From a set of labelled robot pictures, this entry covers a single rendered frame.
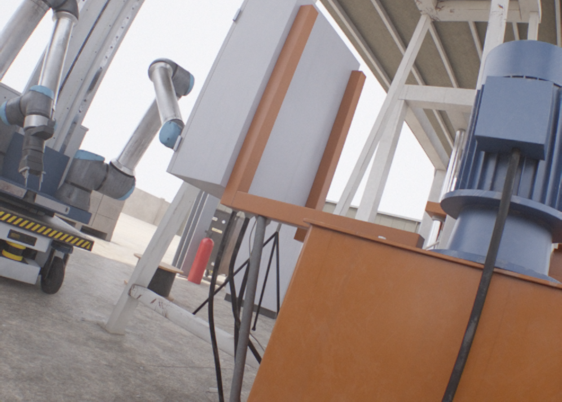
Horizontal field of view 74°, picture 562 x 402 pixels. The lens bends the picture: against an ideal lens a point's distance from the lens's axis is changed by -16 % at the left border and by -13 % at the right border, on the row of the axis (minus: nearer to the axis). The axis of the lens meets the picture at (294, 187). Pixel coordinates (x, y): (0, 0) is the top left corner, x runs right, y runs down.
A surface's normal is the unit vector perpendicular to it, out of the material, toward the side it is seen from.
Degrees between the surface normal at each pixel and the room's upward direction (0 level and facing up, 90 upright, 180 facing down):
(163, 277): 90
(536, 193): 90
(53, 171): 90
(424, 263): 90
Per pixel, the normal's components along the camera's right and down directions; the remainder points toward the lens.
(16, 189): 0.76, 0.15
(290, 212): -0.51, -0.34
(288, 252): -0.19, -0.26
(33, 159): 0.87, -0.25
